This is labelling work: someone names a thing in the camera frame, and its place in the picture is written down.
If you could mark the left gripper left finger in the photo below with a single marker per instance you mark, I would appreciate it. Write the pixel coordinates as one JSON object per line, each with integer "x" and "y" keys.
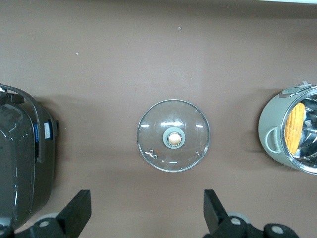
{"x": 74, "y": 213}

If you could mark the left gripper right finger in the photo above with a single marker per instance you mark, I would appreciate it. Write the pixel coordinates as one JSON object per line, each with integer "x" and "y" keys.
{"x": 218, "y": 215}

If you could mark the glass pot lid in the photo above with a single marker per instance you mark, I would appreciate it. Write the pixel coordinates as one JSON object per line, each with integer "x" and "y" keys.
{"x": 173, "y": 138}

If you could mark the yellow corn cob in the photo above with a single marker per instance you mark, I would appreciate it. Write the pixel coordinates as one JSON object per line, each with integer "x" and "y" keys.
{"x": 294, "y": 126}

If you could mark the grey electric cooking pot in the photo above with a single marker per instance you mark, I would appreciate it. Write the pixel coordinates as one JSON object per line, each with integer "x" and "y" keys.
{"x": 272, "y": 116}

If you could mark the black rice cooker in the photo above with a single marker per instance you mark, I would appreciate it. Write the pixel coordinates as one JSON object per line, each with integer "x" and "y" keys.
{"x": 19, "y": 153}

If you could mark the brown table cover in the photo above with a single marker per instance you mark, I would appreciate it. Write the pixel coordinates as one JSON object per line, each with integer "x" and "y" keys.
{"x": 158, "y": 49}

